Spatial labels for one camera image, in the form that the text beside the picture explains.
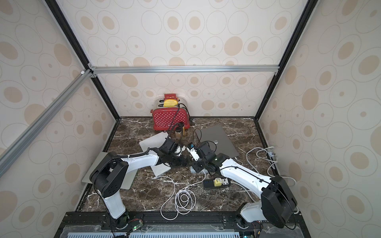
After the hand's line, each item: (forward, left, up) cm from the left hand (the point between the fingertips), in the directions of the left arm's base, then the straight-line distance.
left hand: (192, 165), depth 87 cm
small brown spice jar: (+24, +10, -1) cm, 26 cm away
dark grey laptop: (+23, -19, -6) cm, 31 cm away
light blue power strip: (-9, -6, +11) cm, 15 cm away
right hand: (-1, -1, +5) cm, 5 cm away
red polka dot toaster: (+32, +18, +6) cm, 37 cm away
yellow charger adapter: (-11, -14, 0) cm, 18 cm away
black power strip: (-10, -10, -4) cm, 15 cm away
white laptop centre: (+19, +27, -6) cm, 34 cm away
